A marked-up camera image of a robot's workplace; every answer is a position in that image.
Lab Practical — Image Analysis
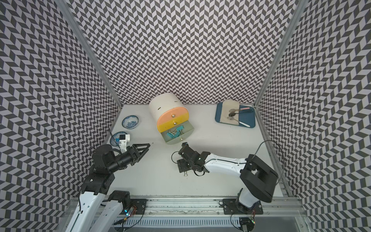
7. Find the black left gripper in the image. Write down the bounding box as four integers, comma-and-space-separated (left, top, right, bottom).
108, 143, 150, 173

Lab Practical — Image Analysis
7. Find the yellow drawer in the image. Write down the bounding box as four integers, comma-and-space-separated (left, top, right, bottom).
157, 113, 189, 133

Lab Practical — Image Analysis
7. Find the grey green bottom drawer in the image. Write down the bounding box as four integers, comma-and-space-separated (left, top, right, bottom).
161, 121, 194, 145

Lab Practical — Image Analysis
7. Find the orange pink top drawer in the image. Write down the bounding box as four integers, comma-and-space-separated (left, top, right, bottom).
157, 107, 189, 125

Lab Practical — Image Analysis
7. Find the cream round drawer cabinet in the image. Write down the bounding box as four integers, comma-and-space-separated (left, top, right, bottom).
149, 93, 184, 127

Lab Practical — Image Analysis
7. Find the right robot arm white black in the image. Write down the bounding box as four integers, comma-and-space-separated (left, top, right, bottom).
176, 142, 278, 214

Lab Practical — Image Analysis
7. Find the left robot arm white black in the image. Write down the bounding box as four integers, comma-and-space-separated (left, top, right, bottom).
65, 144, 150, 232

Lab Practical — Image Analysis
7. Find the blue floral bowl far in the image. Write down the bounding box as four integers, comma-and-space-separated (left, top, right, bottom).
121, 115, 139, 130

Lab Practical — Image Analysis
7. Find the blue floral bowl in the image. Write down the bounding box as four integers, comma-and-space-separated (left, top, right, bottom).
110, 131, 127, 147
121, 115, 139, 130

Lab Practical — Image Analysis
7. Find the blue floral bowl near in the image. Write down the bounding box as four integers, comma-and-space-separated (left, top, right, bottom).
110, 131, 127, 147

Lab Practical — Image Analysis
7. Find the beige folded cloth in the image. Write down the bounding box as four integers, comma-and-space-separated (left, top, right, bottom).
219, 99, 241, 126

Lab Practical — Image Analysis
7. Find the teal blue tray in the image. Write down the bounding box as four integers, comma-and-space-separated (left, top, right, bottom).
214, 102, 256, 128

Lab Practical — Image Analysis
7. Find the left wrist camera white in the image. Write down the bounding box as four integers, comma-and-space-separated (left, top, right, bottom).
115, 134, 130, 153

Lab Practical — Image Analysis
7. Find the aluminium front rail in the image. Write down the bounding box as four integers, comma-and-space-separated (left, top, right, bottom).
134, 196, 306, 217

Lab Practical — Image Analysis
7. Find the white handled spoon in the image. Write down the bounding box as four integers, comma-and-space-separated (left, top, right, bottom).
227, 117, 251, 128

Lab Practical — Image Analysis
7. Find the teal handled spoon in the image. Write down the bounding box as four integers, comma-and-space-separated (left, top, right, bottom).
229, 109, 254, 117

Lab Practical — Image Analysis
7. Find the pink handled spoon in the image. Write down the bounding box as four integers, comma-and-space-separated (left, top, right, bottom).
229, 107, 250, 113

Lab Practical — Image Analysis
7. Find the aluminium corner post left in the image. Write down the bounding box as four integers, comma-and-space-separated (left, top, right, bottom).
55, 0, 122, 108

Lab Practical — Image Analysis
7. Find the aluminium corner post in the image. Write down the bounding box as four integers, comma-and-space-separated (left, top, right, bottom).
55, 0, 122, 108
254, 0, 309, 107

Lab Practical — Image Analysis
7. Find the aluminium corner post right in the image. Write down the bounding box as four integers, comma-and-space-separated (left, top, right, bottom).
254, 0, 309, 107

